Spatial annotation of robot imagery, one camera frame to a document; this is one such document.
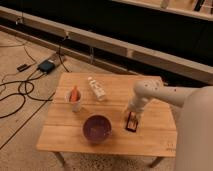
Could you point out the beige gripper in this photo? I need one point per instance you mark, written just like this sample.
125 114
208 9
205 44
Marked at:
136 105

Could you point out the dark eraser with label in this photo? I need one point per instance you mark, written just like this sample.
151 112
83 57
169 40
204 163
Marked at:
131 123

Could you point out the purple bowl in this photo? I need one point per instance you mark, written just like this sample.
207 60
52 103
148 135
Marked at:
97 128

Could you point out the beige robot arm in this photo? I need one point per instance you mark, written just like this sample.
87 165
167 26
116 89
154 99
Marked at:
194 147

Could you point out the white plastic bottle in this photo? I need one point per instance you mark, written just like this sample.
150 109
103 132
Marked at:
97 89

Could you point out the wooden folding table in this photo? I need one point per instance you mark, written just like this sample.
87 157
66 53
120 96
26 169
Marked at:
62 131

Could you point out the metal table leg right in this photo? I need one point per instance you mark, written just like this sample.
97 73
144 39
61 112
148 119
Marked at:
156 162

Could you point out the metal table leg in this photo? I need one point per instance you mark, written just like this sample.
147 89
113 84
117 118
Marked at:
156 162
60 158

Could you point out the white paper cup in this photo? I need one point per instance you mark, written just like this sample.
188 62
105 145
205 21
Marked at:
75 105

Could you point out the orange carrot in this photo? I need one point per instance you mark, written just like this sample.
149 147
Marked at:
74 94

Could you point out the metal table leg left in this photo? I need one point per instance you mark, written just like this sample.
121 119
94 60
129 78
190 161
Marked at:
60 158

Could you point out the black power adapter box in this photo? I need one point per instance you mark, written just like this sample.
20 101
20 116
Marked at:
46 66

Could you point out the small black device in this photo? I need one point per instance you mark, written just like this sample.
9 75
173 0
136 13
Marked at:
22 67

